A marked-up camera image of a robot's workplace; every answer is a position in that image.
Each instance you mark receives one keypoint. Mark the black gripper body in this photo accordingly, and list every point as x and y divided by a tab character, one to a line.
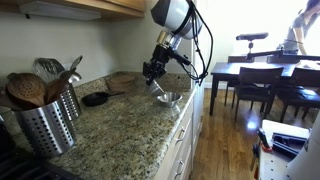
161	60

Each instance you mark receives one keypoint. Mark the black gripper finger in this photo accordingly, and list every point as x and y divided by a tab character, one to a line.
148	73
160	75

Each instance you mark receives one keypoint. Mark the small stainless steel bowl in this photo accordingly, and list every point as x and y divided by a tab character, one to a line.
156	89
169	99

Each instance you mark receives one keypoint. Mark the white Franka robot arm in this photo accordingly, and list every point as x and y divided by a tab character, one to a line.
173	13

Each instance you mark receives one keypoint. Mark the dark wooden dining table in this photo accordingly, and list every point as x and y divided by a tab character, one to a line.
226	68

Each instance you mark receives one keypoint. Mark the steel serving spoon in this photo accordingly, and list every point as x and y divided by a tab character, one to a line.
76	62

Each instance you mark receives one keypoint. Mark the steel ladle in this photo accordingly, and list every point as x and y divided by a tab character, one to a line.
75	77

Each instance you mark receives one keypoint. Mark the wooden base cabinet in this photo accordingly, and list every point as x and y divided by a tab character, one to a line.
186	146

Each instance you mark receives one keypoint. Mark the steel holder with metal utensils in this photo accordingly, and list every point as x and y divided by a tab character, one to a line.
70	103

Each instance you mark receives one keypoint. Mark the wooden spatula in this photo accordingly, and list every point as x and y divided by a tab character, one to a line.
58	85

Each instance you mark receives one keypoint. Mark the under-cabinet light bar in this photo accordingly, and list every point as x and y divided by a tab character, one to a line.
60	10

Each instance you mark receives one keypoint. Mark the steel holder with wooden spoons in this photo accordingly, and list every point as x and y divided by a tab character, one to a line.
43	130

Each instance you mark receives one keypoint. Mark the wooden slotted spoon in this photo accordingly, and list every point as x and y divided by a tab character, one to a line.
26	88

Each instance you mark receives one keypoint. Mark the person in grey shirt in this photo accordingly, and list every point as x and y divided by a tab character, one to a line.
298	30

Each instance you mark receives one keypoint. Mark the purple blue tool case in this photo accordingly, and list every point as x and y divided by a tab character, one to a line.
288	143

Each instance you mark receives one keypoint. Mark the white robot cart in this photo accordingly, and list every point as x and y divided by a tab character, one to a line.
276	166

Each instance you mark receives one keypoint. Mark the white papers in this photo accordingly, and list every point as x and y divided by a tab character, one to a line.
310	64

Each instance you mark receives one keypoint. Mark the stainless steel gas range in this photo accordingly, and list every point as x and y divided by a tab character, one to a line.
20	170

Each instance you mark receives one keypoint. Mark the wrist-mounted camera box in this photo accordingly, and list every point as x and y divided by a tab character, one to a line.
181	58

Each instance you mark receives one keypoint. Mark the black stereo camera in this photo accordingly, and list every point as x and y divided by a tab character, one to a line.
252	36

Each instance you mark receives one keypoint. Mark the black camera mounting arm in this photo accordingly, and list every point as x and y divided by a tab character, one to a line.
266	53

